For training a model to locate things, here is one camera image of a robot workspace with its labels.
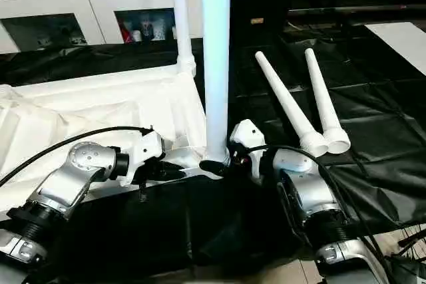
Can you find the white plastic table top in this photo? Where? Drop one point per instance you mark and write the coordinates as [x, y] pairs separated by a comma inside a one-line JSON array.
[[86, 111]]

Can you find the white plastic table leg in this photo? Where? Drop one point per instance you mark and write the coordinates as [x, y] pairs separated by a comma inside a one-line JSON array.
[[181, 18], [323, 98], [286, 98], [215, 58]]

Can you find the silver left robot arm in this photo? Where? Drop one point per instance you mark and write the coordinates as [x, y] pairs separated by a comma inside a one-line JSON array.
[[66, 184]]

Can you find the black plastic mat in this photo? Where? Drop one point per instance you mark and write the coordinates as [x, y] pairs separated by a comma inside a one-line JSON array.
[[373, 131]]

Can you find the black stand base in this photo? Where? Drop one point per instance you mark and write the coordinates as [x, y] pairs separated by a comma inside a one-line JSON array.
[[413, 257]]

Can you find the white board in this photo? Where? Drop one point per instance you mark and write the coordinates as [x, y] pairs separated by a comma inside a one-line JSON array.
[[403, 41]]

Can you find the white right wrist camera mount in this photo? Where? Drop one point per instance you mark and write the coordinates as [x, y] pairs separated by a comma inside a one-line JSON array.
[[246, 134]]

